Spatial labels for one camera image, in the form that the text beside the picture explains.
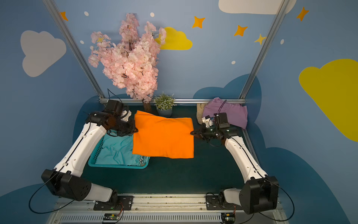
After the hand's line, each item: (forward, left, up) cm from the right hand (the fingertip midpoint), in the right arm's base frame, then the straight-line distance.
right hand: (194, 131), depth 77 cm
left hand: (-1, +32, +1) cm, 32 cm away
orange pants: (-4, +14, -1) cm, 15 cm away
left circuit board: (-41, +42, -24) cm, 63 cm away
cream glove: (+37, -6, -24) cm, 44 cm away
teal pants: (-6, +48, -17) cm, 51 cm away
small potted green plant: (+28, +22, -7) cm, 36 cm away
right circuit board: (-37, -20, -25) cm, 49 cm away
